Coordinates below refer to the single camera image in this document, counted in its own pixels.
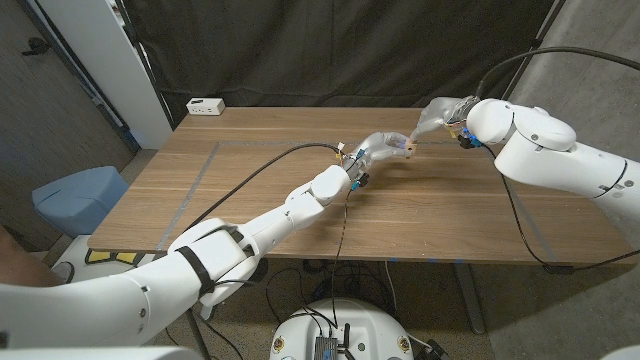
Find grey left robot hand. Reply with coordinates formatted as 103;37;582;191
345;130;415;175

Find grey electronics box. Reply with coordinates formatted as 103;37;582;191
313;335;341;360

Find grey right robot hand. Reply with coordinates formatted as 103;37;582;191
409;95;479;144

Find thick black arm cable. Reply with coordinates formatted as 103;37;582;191
473;45;640;101
180;142;345;237

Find grey table leg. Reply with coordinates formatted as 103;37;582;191
451;262;488;336

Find black round disc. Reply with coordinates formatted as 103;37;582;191
249;256;270;286

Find white power strip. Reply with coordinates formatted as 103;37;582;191
185;97;227;117

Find person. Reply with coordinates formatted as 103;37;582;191
0;227;77;291

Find blue padded stool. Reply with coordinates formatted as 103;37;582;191
31;165;131;239

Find black cable bundle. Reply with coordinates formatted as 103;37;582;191
263;258;397;324

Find black backdrop curtain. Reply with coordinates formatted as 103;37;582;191
121;0;557;125

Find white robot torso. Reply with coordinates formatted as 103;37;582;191
269;297;416;360

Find thin black hanging cable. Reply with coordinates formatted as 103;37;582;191
480;142;640;275
328;189;352;327

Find yellow black striped base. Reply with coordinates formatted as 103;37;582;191
83;248;147;266

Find black backdrop stand pole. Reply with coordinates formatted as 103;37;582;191
113;0;177;132
496;0;569;109

